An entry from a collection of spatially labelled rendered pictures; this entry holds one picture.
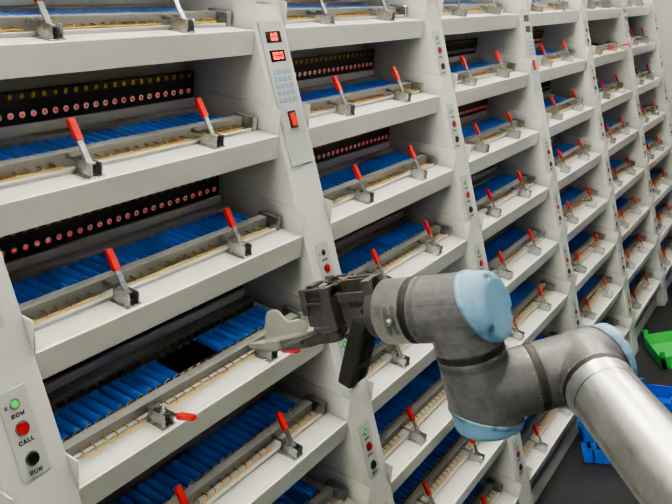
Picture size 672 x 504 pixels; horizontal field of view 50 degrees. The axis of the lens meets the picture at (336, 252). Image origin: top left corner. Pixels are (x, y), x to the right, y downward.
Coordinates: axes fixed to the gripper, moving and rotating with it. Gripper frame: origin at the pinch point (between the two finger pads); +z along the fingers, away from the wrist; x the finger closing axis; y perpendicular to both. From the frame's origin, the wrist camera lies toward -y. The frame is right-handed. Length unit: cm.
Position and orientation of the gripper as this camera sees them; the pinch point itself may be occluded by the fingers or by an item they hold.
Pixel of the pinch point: (280, 331)
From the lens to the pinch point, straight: 113.2
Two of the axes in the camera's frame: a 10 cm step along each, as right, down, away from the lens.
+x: -5.5, 2.8, -7.8
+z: -7.9, 1.0, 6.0
